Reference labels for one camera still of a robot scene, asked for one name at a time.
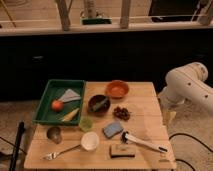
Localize brown wooden block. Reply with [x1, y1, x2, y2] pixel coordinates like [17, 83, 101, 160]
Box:
[109, 144, 136, 158]

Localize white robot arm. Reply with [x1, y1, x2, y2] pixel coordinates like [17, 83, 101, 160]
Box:
[158, 62, 213, 126]

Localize green vegetable in bowl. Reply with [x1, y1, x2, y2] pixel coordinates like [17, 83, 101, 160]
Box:
[92, 97, 108, 111]

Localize grey folded cloth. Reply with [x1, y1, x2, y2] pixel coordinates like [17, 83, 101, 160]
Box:
[59, 89, 81, 103]

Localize dark red grape bunch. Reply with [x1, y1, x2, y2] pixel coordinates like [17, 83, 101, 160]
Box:
[113, 107, 130, 121]

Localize silver fork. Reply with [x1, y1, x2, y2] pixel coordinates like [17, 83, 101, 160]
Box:
[43, 144, 81, 161]

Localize white paper cup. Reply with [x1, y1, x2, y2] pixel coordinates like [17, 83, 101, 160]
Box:
[81, 132, 100, 151]

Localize dark brown bowl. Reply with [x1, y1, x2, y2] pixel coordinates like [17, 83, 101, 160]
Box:
[88, 95, 111, 117]

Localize blue sponge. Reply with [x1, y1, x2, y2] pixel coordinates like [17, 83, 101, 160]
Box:
[103, 121, 123, 138]

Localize red tomato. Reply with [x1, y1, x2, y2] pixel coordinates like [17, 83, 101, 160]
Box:
[51, 100, 64, 112]

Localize black floor cable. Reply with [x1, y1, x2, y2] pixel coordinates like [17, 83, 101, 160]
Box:
[168, 132, 213, 171]

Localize green base object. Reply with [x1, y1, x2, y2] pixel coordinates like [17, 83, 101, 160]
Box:
[82, 18, 112, 25]

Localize small green cup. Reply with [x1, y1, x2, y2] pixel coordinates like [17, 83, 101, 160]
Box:
[79, 117, 93, 132]

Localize yellow corn cob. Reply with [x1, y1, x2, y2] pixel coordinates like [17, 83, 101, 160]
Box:
[61, 108, 79, 122]

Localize dark metal cup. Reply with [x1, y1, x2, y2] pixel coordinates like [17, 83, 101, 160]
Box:
[47, 127, 62, 144]

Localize orange bowl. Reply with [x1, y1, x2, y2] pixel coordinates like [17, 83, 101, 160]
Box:
[106, 80, 129, 98]

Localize green plastic tray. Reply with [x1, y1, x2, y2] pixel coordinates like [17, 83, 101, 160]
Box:
[33, 79, 85, 126]

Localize black pole stand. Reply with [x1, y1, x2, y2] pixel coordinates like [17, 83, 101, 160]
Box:
[9, 122, 25, 171]

